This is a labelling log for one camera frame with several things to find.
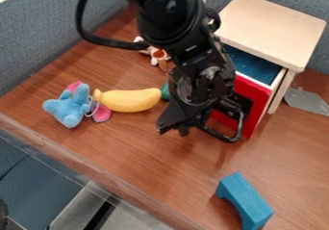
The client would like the blue plush elephant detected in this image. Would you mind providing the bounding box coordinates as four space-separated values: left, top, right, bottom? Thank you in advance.
40 81 114 129

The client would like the cabinet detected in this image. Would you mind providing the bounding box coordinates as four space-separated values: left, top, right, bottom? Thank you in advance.
211 0 328 115

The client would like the white and orange plush toy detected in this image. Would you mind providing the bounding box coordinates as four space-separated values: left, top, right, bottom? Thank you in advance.
132 36 174 73

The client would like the yellow toy banana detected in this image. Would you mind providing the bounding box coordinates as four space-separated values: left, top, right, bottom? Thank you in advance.
92 87 164 114

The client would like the drawer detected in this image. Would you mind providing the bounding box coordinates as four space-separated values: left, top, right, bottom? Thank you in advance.
196 44 289 144

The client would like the grey tape patch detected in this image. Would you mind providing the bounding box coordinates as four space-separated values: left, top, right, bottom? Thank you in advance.
282 87 329 117

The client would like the black cable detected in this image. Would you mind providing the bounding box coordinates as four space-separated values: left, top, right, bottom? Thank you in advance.
74 0 149 51

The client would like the green toy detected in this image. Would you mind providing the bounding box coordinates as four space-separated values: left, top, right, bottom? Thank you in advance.
159 82 173 102

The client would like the blue arch block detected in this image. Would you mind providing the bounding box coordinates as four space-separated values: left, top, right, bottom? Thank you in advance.
215 171 275 230

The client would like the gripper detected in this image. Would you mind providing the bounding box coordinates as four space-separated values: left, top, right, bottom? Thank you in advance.
154 42 240 138

